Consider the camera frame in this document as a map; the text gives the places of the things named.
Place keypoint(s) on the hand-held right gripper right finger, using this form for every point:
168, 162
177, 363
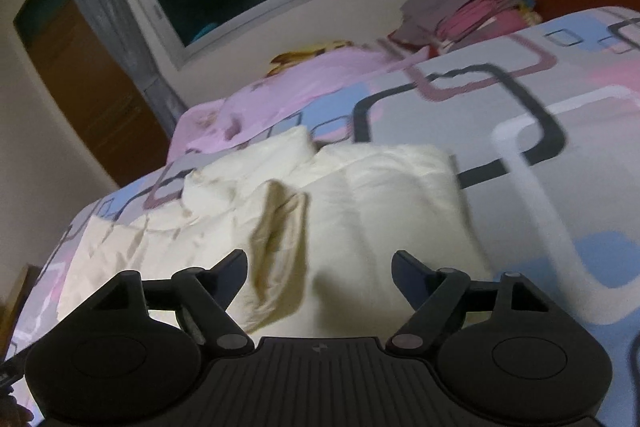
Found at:
406, 269

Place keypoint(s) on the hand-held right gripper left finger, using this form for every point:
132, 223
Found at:
234, 267

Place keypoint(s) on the cream large cloth garment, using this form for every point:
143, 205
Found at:
375, 207

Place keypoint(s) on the stack of folded clothes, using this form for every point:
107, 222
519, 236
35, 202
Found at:
465, 7

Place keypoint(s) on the patterned grey blue bedsheet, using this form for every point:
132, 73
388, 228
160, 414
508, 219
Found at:
550, 157

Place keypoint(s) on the pink pillow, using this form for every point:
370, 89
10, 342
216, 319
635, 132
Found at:
310, 77

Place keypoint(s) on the brown wooden door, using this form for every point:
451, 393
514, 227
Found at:
90, 97

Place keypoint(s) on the yellow printed cloth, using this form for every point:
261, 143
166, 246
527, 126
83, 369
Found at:
300, 52

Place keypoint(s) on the grey curtain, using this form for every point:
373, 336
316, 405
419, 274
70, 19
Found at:
100, 7

